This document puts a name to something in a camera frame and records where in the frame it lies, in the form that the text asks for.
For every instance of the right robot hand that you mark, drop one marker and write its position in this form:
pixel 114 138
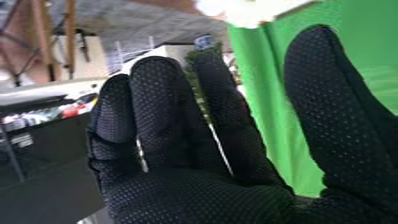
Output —
pixel 178 186

